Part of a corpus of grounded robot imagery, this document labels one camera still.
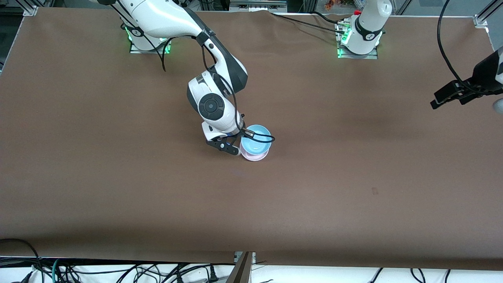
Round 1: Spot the blue plastic bowl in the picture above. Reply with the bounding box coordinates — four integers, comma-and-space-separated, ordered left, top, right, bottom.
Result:
240, 125, 272, 154

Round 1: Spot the pink plastic bowl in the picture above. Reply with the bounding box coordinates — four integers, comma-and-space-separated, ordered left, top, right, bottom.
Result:
240, 146, 271, 159

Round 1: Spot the brown paper table cover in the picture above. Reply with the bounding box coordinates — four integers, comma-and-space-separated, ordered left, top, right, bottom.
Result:
0, 7, 503, 272

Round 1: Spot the grey rack device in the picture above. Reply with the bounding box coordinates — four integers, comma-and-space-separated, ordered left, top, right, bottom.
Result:
229, 0, 288, 12

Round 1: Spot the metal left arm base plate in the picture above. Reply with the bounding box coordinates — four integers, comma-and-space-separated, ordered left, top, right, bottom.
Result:
337, 44, 378, 60

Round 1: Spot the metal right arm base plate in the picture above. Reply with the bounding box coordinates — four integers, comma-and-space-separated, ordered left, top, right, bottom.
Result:
130, 39, 172, 55

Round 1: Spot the long black base cable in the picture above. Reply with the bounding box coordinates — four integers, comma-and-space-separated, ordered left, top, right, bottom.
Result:
269, 12, 346, 34

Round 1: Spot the aluminium profile post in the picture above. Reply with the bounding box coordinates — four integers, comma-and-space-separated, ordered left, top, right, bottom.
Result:
226, 252, 253, 283

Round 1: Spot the short black base cable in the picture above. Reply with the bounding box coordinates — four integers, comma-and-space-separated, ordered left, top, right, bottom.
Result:
312, 11, 346, 25

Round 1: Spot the thick black looped cable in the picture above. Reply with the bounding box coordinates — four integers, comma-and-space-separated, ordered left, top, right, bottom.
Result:
0, 238, 44, 283

